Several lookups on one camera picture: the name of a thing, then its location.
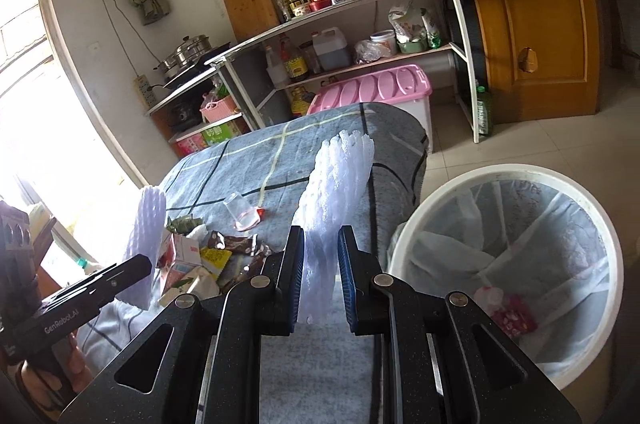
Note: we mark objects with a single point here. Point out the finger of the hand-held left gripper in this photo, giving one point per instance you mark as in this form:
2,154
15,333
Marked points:
125,269

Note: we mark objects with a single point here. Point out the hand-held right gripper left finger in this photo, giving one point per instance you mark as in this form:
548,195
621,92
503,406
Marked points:
297,276

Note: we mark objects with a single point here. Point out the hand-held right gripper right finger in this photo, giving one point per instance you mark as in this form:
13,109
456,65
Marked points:
347,276

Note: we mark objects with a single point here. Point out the short white foam net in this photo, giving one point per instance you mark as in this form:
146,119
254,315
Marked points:
145,224

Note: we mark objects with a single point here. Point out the green snack wrapper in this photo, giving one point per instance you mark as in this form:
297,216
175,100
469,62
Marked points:
182,225

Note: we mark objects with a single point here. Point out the long white foam net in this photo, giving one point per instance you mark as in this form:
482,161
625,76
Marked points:
330,204

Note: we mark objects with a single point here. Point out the white round trash bin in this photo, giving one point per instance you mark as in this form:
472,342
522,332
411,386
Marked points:
500,174

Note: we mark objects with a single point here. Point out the person's left hand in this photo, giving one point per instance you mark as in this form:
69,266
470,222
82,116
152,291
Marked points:
82,369

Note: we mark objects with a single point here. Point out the white pink drink carton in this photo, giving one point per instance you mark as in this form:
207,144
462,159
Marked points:
180,259

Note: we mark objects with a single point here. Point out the brown snack wrapper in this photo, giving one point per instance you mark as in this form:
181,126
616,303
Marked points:
240,246

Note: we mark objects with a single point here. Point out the white crumpled tissue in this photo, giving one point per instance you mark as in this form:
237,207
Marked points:
197,235

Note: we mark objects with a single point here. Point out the yellow snack wrapper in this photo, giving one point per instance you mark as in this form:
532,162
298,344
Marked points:
216,260

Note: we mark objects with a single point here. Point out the clear plastic cup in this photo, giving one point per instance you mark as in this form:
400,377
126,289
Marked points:
240,211

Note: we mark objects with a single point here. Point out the pink cardboard box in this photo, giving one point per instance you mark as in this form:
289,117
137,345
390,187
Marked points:
190,145

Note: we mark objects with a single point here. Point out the green cardboard box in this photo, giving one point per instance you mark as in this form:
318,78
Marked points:
222,131

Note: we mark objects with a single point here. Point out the black kitchen appliance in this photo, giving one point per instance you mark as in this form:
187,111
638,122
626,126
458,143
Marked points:
184,114

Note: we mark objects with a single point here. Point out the pink crumpled wrapper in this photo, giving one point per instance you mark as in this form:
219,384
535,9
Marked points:
510,314

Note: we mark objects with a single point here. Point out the yellow cooking oil bottle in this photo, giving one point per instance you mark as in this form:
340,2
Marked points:
300,103

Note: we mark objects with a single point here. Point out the white power strip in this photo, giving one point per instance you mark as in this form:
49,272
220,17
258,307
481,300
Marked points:
143,91

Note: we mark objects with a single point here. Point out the translucent white bin liner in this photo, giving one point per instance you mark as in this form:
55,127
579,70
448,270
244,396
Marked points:
525,244

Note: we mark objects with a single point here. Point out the pink woven basket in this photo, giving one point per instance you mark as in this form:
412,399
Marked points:
217,110

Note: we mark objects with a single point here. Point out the small white metal shelf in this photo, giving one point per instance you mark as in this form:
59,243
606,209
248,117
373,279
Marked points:
185,91

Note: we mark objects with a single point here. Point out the white plastic bottle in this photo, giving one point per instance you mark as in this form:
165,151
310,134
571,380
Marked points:
276,69

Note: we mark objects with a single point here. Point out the black induction cooker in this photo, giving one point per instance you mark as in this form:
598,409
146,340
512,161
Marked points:
197,71

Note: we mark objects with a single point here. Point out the window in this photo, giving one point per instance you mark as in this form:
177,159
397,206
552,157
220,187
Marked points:
30,79

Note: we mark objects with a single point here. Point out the yellow label sauce bottle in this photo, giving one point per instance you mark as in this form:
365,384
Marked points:
295,64

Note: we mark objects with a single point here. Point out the steel steamer pot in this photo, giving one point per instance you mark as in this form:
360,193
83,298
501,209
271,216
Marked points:
185,54

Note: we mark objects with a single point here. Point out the crumpled clear plastic bag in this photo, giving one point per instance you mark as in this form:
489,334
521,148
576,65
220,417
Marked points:
369,52

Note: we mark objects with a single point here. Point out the translucent jerry can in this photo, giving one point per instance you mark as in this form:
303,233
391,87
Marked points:
330,51

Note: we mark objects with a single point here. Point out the white plastic tub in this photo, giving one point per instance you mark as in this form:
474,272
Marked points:
384,43

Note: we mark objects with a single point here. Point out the green bowl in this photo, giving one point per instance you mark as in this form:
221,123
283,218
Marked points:
412,46

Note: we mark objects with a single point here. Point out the crumpled white food bag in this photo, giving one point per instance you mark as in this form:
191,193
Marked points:
407,21

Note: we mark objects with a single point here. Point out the large white metal shelf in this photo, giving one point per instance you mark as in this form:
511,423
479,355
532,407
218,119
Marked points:
350,6

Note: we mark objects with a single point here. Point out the small condiment bottle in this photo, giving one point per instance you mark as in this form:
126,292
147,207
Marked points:
278,6

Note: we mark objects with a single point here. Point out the wooden cutting board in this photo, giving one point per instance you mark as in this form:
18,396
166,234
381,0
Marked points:
250,1

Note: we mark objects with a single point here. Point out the wooden door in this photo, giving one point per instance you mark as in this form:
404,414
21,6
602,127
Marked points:
535,4

